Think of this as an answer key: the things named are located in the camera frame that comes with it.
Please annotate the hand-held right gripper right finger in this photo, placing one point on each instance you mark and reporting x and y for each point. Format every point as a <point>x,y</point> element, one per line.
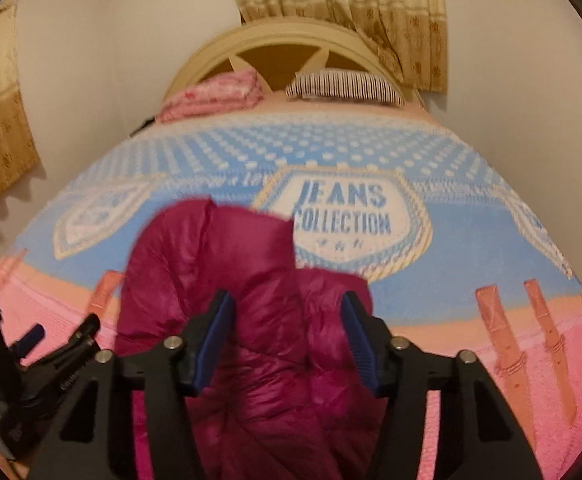
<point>361,345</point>

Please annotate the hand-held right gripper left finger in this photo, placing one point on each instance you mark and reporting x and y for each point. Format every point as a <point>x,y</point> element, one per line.
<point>211,345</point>

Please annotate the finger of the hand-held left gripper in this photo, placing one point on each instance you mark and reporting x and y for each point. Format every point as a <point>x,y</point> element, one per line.
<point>78,335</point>
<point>31,337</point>

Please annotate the magenta puffer jacket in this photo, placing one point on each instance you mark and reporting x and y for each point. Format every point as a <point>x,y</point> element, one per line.
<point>196,270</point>

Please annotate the blue and pink printed blanket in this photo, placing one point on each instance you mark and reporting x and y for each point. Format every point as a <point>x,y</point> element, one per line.
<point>471,220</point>

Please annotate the pink folded quilt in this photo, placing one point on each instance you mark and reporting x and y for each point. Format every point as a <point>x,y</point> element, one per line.
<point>211,95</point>

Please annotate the peach bed sheet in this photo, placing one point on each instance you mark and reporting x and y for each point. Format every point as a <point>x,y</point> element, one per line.
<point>281,105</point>

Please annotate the striped pillow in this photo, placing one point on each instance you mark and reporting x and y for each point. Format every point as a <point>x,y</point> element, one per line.
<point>346,82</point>

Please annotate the cream arched bed headboard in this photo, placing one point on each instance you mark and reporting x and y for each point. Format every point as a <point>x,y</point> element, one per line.
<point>281,30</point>

